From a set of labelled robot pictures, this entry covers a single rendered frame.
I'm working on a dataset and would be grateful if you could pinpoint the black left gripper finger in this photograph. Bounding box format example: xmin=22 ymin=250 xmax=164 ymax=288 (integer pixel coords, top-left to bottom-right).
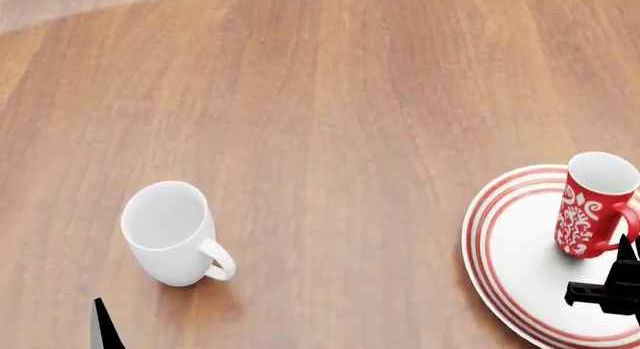
xmin=90 ymin=297 xmax=127 ymax=349

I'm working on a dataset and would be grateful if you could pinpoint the white ceramic mug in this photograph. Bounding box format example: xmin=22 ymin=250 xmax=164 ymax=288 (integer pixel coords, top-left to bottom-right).
xmin=120 ymin=180 xmax=237 ymax=288

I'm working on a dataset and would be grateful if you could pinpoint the red mug with white pattern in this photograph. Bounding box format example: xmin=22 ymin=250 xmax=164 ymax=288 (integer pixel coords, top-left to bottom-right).
xmin=553 ymin=151 xmax=640 ymax=259

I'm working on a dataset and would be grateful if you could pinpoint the white plate with red rings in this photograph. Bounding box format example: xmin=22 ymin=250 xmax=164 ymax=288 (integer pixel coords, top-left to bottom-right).
xmin=460 ymin=163 xmax=640 ymax=349

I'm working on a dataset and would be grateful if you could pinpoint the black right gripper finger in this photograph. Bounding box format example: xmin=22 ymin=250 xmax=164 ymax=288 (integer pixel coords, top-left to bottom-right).
xmin=615 ymin=232 xmax=640 ymax=266

